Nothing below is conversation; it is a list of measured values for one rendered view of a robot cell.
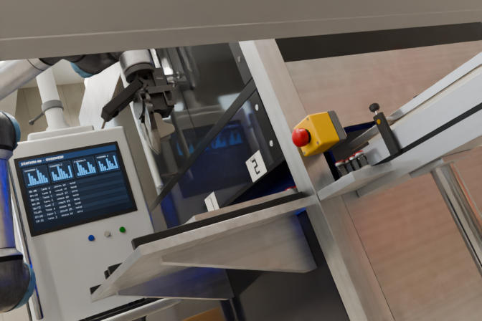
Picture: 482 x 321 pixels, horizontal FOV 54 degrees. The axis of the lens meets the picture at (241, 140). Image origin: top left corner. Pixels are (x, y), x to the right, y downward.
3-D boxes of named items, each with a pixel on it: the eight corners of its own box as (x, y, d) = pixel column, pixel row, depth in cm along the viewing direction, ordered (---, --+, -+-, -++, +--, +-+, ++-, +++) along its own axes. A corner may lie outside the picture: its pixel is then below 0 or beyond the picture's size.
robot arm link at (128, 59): (121, 49, 110) (115, 67, 117) (127, 66, 109) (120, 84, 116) (152, 46, 114) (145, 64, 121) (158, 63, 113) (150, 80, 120)
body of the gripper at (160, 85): (178, 106, 110) (163, 61, 114) (142, 111, 106) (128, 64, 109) (169, 120, 117) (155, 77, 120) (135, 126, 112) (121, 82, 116)
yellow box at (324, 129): (328, 151, 109) (317, 123, 111) (347, 138, 103) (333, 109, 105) (303, 157, 105) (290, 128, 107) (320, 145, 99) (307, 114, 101)
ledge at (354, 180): (366, 186, 111) (363, 178, 111) (404, 166, 100) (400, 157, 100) (320, 200, 104) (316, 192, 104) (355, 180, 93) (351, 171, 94)
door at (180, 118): (164, 190, 194) (125, 66, 211) (201, 145, 156) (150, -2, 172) (163, 190, 194) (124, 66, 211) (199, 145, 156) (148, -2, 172)
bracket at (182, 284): (231, 298, 153) (217, 259, 156) (234, 296, 150) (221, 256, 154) (128, 337, 136) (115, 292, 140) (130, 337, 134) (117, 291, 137)
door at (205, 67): (201, 145, 156) (150, -3, 172) (257, 77, 120) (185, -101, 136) (200, 145, 155) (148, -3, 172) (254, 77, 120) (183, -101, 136)
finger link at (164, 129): (182, 144, 107) (170, 108, 110) (157, 149, 104) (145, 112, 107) (178, 150, 110) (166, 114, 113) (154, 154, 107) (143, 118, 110)
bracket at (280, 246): (310, 270, 111) (290, 217, 115) (318, 268, 109) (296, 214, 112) (176, 322, 95) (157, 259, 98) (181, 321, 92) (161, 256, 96)
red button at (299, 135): (308, 147, 105) (300, 131, 106) (317, 140, 101) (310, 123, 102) (293, 150, 103) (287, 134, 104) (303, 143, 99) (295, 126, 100)
